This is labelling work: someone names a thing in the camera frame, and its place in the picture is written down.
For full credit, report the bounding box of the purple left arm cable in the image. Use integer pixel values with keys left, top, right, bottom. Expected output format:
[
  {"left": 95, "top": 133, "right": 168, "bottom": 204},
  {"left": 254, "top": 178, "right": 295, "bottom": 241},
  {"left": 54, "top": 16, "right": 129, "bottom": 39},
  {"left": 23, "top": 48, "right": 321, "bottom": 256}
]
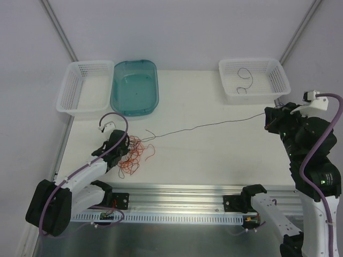
[{"left": 39, "top": 112, "right": 130, "bottom": 238}]

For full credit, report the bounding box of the aluminium frame post left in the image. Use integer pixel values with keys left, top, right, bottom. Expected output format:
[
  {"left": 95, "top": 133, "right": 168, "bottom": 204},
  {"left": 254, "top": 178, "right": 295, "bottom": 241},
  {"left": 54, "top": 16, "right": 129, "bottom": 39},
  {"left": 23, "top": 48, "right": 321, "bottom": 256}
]
[{"left": 39, "top": 0, "right": 79, "bottom": 62}]

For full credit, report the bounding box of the teal transparent plastic tub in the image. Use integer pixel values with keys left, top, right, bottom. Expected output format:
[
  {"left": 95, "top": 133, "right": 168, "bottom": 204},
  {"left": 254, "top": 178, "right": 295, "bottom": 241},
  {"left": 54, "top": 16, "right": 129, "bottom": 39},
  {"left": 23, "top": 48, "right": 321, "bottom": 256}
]
[{"left": 110, "top": 59, "right": 159, "bottom": 117}]

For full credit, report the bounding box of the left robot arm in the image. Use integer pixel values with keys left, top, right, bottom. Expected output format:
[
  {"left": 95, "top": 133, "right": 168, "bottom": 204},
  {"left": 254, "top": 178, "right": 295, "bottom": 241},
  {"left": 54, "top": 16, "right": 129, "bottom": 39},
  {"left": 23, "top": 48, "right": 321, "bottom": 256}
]
[{"left": 25, "top": 130, "right": 130, "bottom": 237}]

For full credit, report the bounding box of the aluminium frame post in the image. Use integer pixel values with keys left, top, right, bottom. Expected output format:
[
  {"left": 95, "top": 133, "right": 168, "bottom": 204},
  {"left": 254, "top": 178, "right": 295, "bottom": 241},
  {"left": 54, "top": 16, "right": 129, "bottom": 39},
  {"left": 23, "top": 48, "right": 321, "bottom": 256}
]
[
  {"left": 279, "top": 0, "right": 324, "bottom": 65},
  {"left": 39, "top": 0, "right": 79, "bottom": 62}
]

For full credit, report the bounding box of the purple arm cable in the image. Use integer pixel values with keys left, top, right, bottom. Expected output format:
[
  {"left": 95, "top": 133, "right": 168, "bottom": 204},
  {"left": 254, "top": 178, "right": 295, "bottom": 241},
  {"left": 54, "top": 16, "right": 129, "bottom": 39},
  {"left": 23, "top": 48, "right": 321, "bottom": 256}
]
[
  {"left": 299, "top": 92, "right": 343, "bottom": 257},
  {"left": 39, "top": 112, "right": 130, "bottom": 238}
]

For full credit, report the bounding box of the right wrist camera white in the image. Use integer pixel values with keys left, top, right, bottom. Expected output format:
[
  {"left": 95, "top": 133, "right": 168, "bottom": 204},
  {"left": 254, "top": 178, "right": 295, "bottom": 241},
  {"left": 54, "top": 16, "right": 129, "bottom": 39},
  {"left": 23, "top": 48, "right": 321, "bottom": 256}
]
[{"left": 290, "top": 90, "right": 329, "bottom": 117}]

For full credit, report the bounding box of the white plastic basket left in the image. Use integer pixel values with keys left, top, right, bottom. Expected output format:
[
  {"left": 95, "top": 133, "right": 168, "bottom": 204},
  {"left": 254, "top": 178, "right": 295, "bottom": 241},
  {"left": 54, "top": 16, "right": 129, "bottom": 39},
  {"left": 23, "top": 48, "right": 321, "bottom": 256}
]
[{"left": 56, "top": 60, "right": 114, "bottom": 117}]

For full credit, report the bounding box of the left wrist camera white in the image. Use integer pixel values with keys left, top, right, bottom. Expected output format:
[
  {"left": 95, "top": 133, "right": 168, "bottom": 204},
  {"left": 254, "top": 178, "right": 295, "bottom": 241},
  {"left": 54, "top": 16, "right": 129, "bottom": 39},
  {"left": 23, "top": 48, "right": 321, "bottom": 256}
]
[{"left": 98, "top": 121, "right": 116, "bottom": 133}]

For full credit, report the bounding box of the white plastic basket right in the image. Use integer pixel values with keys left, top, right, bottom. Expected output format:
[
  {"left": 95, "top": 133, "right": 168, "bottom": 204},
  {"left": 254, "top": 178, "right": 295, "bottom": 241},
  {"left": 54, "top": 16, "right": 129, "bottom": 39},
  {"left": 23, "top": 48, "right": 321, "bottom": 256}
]
[{"left": 219, "top": 58, "right": 291, "bottom": 105}]

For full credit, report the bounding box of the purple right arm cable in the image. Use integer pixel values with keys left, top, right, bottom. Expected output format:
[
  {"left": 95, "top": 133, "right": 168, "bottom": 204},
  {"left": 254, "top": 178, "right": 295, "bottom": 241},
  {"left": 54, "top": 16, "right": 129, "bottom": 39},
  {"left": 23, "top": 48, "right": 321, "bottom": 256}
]
[{"left": 299, "top": 92, "right": 343, "bottom": 257}]

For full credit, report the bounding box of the white slotted cable duct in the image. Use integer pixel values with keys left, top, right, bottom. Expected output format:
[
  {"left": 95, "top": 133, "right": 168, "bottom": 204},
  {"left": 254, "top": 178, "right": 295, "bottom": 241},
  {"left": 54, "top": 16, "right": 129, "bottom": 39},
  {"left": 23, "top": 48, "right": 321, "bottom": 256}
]
[{"left": 71, "top": 211, "right": 243, "bottom": 225}]

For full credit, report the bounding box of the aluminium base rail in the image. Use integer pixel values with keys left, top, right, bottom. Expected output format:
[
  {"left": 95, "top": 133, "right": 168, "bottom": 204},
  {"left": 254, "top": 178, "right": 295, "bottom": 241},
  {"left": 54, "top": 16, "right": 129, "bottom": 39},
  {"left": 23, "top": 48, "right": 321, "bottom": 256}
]
[{"left": 80, "top": 183, "right": 303, "bottom": 215}]

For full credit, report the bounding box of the aluminium frame post right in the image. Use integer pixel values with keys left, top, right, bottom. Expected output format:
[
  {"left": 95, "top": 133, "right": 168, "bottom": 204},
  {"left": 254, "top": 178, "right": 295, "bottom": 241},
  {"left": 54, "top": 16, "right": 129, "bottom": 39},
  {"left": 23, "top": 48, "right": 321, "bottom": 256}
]
[{"left": 279, "top": 0, "right": 324, "bottom": 65}]

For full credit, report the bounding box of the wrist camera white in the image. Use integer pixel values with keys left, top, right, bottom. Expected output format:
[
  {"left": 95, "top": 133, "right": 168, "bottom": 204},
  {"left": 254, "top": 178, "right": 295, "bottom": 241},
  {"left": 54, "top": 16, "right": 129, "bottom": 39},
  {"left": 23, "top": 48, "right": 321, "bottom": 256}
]
[
  {"left": 290, "top": 90, "right": 329, "bottom": 117},
  {"left": 98, "top": 121, "right": 116, "bottom": 133}
]

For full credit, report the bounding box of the white plastic basket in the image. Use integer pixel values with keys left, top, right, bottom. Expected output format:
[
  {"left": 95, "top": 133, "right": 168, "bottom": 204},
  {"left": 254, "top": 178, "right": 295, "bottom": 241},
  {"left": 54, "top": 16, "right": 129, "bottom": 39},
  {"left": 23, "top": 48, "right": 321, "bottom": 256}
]
[
  {"left": 219, "top": 58, "right": 291, "bottom": 105},
  {"left": 56, "top": 60, "right": 114, "bottom": 117}
]

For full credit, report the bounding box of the dark grey cable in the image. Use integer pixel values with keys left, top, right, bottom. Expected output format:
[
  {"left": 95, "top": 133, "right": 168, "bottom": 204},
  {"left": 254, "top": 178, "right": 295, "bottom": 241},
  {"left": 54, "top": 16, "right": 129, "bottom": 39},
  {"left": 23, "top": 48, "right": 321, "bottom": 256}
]
[{"left": 236, "top": 67, "right": 255, "bottom": 95}]

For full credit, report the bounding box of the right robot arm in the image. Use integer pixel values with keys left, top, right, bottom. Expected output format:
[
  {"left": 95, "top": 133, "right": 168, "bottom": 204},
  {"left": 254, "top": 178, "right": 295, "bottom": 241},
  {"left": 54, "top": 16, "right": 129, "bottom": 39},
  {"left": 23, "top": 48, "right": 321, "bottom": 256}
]
[{"left": 240, "top": 103, "right": 342, "bottom": 256}]

